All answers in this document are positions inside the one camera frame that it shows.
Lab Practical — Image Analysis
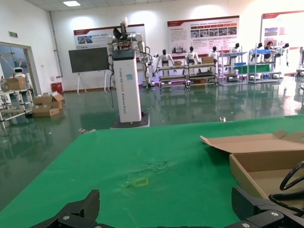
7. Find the person in dark top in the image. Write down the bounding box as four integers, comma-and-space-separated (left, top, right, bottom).
264, 40, 275, 63

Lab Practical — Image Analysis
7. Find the cardboard box with print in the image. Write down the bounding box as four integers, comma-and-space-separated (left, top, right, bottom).
4, 77, 27, 91

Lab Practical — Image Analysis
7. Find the green table cloth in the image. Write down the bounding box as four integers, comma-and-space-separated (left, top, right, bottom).
0, 114, 304, 228

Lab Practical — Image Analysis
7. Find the red box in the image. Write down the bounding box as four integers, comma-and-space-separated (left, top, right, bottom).
51, 83, 64, 94

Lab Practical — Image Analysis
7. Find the cardboard mailer box torn edge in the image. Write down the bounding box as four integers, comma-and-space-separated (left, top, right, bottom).
199, 130, 304, 216

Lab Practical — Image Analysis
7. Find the black screen on stand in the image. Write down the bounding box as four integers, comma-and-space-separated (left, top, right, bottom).
68, 47, 110, 95

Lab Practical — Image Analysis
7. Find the grey wall pipe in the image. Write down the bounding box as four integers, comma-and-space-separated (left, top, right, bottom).
48, 10, 64, 78

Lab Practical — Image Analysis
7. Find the white blue shelf rack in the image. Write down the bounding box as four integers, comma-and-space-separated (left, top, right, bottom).
248, 45, 283, 84
218, 46, 249, 86

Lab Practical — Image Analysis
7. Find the small white round-head robot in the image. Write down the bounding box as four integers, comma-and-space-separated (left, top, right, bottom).
11, 60, 27, 79

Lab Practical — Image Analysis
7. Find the flat closed cardboard box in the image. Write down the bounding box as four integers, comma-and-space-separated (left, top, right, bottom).
32, 104, 60, 118

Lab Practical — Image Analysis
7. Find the green panel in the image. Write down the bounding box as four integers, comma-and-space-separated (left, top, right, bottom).
234, 64, 272, 75

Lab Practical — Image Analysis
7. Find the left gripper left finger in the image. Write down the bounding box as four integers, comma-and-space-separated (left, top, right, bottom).
30, 189, 112, 228

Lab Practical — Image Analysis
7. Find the grey metal shelf rack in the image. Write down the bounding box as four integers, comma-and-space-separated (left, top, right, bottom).
187, 63, 219, 87
158, 64, 188, 89

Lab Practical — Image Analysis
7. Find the long low wall poster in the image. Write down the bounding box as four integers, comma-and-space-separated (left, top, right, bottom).
73, 23, 146, 49

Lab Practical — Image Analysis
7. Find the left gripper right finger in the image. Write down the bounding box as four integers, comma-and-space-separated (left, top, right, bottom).
228, 186, 304, 228

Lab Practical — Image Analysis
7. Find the white humanoid robot black head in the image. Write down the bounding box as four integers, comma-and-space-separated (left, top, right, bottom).
152, 48, 174, 76
209, 46, 220, 64
251, 42, 264, 62
228, 42, 242, 67
275, 43, 290, 67
184, 46, 202, 69

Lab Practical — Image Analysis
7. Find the yellow rectangle mark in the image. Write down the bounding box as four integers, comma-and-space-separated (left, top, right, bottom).
132, 177, 150, 188

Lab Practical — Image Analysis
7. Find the grey door frame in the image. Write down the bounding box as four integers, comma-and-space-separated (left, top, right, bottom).
0, 41, 43, 95

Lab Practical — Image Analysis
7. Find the open cardboard box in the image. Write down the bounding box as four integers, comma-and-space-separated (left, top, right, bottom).
33, 93, 65, 110

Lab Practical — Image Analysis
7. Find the large wall poster red banner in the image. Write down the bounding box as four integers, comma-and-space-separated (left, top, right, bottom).
167, 15, 240, 57

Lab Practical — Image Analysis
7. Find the black power cord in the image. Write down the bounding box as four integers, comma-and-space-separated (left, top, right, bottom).
268, 161, 304, 214

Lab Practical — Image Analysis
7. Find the white pipe frame table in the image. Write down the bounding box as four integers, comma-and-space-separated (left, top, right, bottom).
0, 87, 34, 129

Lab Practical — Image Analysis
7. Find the tall wall poster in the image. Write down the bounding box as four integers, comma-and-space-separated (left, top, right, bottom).
260, 9, 304, 48

